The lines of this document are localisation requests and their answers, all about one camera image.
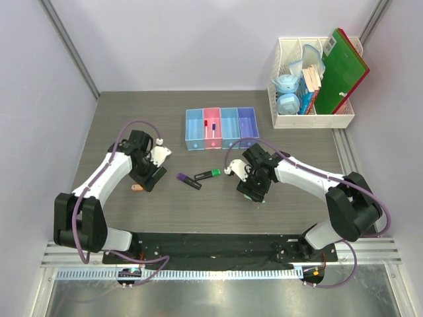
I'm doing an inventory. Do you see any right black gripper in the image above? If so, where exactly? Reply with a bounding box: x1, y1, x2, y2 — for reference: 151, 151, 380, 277
237, 164, 272, 203

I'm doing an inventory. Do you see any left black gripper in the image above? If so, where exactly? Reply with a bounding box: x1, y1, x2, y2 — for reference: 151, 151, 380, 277
128, 153, 166, 192

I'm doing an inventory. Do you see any green cap black highlighter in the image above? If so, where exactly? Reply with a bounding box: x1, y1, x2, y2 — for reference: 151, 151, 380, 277
194, 168, 221, 181

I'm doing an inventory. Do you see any purple drawer box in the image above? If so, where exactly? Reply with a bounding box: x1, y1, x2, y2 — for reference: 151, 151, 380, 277
237, 107, 260, 149

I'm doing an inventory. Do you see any pink drawer box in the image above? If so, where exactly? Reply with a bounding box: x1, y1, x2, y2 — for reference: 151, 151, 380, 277
204, 108, 222, 149

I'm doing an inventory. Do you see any light blue drawer box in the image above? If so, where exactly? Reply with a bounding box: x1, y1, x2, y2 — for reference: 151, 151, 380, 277
185, 108, 206, 151

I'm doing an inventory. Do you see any red cap whiteboard marker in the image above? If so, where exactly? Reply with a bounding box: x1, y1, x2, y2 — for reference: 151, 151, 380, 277
204, 120, 208, 139

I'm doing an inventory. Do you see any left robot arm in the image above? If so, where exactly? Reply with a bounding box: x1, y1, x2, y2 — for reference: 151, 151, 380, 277
54, 130, 171, 264

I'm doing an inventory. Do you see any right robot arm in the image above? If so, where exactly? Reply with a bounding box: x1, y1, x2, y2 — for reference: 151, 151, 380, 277
225, 143, 383, 261

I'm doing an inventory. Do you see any orange mini highlighter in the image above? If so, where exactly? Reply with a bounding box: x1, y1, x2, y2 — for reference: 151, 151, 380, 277
131, 184, 143, 192

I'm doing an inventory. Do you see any light green mini highlighter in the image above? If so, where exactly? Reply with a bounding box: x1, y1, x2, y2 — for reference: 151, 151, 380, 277
243, 194, 266, 204

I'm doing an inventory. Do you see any purple cap black highlighter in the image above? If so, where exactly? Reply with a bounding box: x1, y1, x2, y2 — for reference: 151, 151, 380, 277
176, 173, 202, 190

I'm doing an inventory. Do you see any lower blue tape dispenser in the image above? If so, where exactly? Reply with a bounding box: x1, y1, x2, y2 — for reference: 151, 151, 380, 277
276, 93, 300, 115

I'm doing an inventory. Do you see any blue red card box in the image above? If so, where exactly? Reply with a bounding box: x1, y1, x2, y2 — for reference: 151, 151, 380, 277
298, 75, 317, 115

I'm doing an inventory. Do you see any wooden sticks bundle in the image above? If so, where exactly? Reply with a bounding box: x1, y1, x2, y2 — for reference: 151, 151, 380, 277
302, 65, 321, 92

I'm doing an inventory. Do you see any white plastic organizer basket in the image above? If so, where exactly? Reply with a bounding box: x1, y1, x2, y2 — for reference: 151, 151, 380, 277
267, 37, 354, 129

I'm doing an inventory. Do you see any clear blue zip bag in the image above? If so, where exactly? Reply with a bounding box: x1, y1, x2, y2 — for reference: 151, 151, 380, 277
288, 44, 326, 79

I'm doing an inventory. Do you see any green plastic folder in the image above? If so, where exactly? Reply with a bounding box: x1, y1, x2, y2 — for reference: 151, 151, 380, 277
314, 29, 348, 115

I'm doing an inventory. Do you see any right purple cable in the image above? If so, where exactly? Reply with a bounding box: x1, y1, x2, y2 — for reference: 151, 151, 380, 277
223, 137, 393, 290

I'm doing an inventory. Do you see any purple cable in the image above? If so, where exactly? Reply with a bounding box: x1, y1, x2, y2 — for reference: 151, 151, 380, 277
72, 120, 170, 287
223, 137, 393, 290

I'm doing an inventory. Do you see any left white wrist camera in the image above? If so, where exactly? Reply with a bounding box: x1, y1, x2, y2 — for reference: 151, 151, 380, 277
149, 145, 172, 167

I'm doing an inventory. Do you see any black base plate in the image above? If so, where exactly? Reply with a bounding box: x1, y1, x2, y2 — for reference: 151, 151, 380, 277
123, 232, 338, 271

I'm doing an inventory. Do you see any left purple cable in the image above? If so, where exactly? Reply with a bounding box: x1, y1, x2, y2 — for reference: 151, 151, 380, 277
72, 120, 170, 287

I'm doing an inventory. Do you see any slotted cable duct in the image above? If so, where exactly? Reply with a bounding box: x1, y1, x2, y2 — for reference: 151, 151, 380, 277
56, 267, 303, 281

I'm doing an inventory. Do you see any left corner aluminium post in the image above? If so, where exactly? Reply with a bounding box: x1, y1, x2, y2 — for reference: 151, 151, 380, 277
38, 0, 100, 100

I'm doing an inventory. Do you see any corner aluminium post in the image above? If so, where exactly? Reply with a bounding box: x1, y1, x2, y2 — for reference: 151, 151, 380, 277
359, 0, 393, 46
38, 0, 100, 100

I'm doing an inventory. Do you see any right corner aluminium post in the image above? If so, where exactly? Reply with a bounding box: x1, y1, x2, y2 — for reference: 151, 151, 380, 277
359, 0, 393, 46

